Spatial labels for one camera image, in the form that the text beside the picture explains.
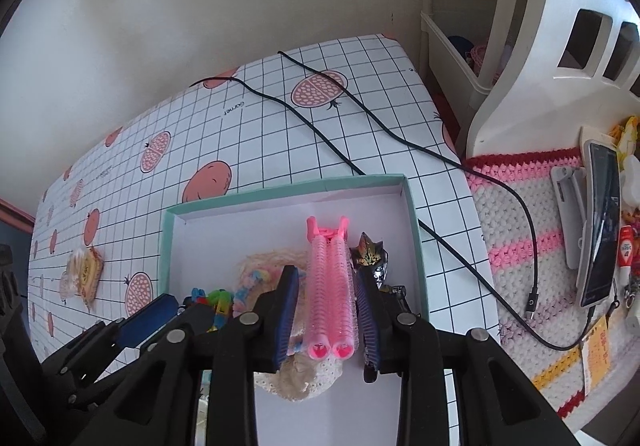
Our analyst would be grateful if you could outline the black gold robot figure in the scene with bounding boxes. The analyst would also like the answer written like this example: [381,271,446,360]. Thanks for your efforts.
[349,232,388,289]

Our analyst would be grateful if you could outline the crocheted pink white mat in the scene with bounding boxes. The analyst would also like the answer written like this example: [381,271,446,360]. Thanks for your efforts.
[465,148,639,431]

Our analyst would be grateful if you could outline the black toy car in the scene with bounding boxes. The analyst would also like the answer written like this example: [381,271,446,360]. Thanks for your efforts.
[381,285,411,312]

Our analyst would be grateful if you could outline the smartphone on stand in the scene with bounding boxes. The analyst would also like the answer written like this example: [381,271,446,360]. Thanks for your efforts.
[577,140,620,307]

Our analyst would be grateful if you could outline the orange snack packet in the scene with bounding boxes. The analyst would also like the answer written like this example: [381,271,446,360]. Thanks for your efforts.
[73,247,104,310]

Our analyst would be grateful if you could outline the white phone stand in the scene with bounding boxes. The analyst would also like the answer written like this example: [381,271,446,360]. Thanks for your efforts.
[550,166,586,271]

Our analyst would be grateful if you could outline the colourful sunflower hair ties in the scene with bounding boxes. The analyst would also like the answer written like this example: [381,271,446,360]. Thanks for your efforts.
[182,287,237,333]

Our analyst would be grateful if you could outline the teal white shallow box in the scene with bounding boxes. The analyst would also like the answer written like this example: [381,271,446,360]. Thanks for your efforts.
[156,174,428,445]

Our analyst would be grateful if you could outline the pomegranate grid tablecloth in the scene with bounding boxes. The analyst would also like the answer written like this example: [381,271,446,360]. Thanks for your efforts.
[27,34,501,446]

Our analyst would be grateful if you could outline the white shelf unit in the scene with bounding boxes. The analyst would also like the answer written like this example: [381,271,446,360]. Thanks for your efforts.
[421,0,639,157]

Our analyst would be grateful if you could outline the black cable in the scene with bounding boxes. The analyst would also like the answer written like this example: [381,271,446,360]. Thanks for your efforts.
[188,76,367,178]
[276,50,597,352]

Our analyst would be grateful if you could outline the pink hair roller clip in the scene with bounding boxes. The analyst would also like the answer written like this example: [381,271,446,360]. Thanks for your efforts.
[304,217,358,360]

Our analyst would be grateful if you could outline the cotton swab bag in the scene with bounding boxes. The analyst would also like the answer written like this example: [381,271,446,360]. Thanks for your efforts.
[58,248,87,302]

